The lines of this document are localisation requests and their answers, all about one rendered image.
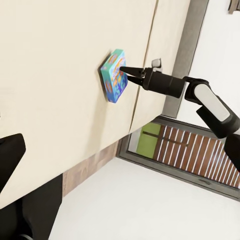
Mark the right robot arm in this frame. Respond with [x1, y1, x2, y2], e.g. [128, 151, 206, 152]
[119, 58, 240, 146]

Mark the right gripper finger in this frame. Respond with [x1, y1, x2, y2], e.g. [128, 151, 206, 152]
[119, 66, 148, 79]
[127, 75, 144, 87]

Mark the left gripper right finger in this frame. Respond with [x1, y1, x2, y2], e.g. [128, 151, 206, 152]
[224, 133, 240, 173]

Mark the board game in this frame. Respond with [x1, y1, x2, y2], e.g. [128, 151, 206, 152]
[101, 49, 128, 103]

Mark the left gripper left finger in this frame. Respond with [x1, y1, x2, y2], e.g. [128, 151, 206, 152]
[0, 133, 26, 193]

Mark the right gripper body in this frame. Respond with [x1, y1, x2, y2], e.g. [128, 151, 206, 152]
[143, 67, 173, 95]

